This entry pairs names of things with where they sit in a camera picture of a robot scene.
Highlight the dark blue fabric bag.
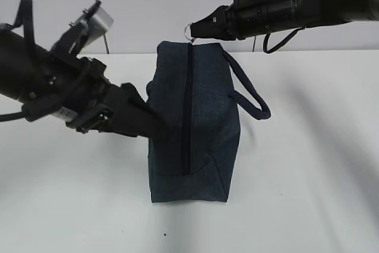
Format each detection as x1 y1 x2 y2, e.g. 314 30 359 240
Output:
146 41 271 203

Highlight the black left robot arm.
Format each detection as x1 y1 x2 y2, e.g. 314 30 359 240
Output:
1 26 168 140

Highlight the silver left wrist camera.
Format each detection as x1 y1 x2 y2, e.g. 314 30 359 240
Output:
70 0 114 48

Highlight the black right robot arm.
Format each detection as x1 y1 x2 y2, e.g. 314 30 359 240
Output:
190 0 378 41

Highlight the metal zipper pull ring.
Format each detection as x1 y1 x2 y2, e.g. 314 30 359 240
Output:
183 23 198 45

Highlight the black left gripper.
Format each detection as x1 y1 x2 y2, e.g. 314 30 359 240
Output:
22 22 169 140

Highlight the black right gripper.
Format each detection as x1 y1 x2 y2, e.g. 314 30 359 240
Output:
190 0 266 40

